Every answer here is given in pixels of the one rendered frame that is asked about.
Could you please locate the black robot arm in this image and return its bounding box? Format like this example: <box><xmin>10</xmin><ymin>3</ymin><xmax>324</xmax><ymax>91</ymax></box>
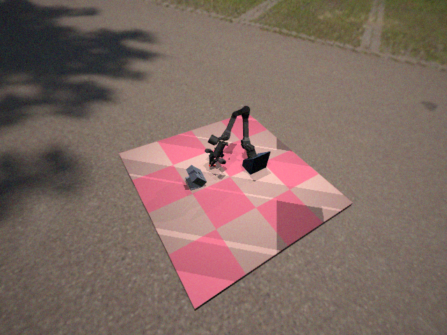
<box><xmin>208</xmin><ymin>106</ymin><xmax>258</xmax><ymax>159</ymax></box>

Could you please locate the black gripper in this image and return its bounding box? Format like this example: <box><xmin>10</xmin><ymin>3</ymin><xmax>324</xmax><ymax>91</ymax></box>
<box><xmin>205</xmin><ymin>147</ymin><xmax>226</xmax><ymax>166</ymax></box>

